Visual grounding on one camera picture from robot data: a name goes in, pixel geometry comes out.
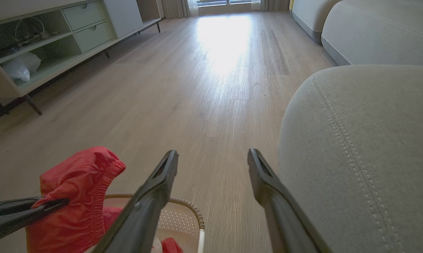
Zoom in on grey fabric sofa section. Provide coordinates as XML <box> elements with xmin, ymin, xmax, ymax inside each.
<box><xmin>290</xmin><ymin>0</ymin><xmax>342</xmax><ymax>44</ymax></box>
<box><xmin>321</xmin><ymin>0</ymin><xmax>423</xmax><ymax>67</ymax></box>

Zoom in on grey window curtain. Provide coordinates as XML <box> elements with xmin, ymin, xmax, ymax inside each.
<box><xmin>260</xmin><ymin>0</ymin><xmax>291</xmax><ymax>12</ymax></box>
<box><xmin>161</xmin><ymin>0</ymin><xmax>199</xmax><ymax>19</ymax></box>

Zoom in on white woven-rim laundry basket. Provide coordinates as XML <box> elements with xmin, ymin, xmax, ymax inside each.
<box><xmin>85</xmin><ymin>193</ymin><xmax>205</xmax><ymax>253</ymax></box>

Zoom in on white plastic bag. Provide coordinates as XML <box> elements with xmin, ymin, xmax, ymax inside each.
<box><xmin>2</xmin><ymin>52</ymin><xmax>42</xmax><ymax>82</ymax></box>

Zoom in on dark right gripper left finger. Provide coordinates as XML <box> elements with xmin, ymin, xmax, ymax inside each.
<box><xmin>92</xmin><ymin>150</ymin><xmax>179</xmax><ymax>253</ymax></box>

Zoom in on pale green cabinet drawer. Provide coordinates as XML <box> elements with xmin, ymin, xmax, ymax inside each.
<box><xmin>62</xmin><ymin>1</ymin><xmax>107</xmax><ymax>31</ymax></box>
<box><xmin>73</xmin><ymin>21</ymin><xmax>115</xmax><ymax>53</ymax></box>

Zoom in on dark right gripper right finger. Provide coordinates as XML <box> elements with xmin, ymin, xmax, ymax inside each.
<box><xmin>247</xmin><ymin>148</ymin><xmax>333</xmax><ymax>253</ymax></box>

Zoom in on white low media cabinet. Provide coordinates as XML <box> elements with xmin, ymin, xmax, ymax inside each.
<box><xmin>0</xmin><ymin>0</ymin><xmax>162</xmax><ymax>127</ymax></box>

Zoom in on bright window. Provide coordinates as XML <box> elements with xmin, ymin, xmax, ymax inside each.
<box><xmin>197</xmin><ymin>0</ymin><xmax>252</xmax><ymax>7</ymax></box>

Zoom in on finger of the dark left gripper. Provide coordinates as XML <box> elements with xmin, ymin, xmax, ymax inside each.
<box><xmin>0</xmin><ymin>197</ymin><xmax>44</xmax><ymax>217</ymax></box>
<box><xmin>0</xmin><ymin>198</ymin><xmax>70</xmax><ymax>243</ymax></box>

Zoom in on red white sports shorts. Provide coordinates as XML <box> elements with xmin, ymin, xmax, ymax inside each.
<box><xmin>26</xmin><ymin>147</ymin><xmax>126</xmax><ymax>253</ymax></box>

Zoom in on grey sofa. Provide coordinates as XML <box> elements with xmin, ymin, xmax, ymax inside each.
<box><xmin>278</xmin><ymin>65</ymin><xmax>423</xmax><ymax>253</ymax></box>

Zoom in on red white striped jersey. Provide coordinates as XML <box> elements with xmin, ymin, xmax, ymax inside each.
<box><xmin>152</xmin><ymin>238</ymin><xmax>183</xmax><ymax>253</ymax></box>

